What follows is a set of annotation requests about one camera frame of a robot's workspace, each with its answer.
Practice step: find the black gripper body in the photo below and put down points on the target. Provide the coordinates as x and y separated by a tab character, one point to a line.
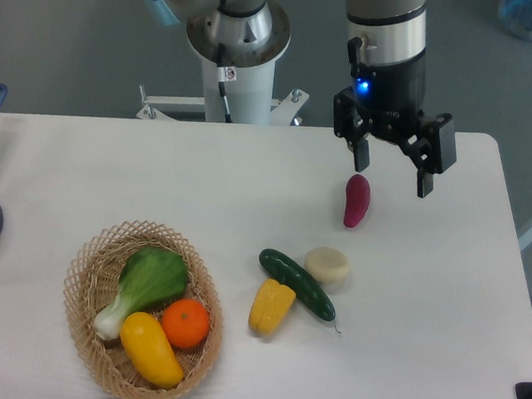
389	96

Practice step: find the purple sweet potato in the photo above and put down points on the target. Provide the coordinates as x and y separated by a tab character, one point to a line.
358	198

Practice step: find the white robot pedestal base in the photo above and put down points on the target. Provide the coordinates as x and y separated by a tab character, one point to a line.
238	58

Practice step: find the green bok choy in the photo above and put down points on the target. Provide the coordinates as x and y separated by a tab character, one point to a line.
150	277

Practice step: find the orange fruit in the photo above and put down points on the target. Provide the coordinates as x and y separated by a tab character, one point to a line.
185	323

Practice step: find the woven wicker basket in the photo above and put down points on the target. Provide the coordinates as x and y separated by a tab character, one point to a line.
92	283

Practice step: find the cream round cake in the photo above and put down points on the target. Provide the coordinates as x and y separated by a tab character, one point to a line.
327	265

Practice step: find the yellow mango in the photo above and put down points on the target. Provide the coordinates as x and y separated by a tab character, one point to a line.
149	351

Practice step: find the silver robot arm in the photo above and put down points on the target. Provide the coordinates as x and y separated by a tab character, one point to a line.
392	30

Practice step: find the yellow bell pepper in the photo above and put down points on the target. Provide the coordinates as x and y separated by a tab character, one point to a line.
270	306

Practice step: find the green cucumber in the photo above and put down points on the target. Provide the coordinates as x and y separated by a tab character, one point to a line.
286	271

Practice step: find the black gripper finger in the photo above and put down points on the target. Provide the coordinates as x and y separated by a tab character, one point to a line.
431	147
348	125

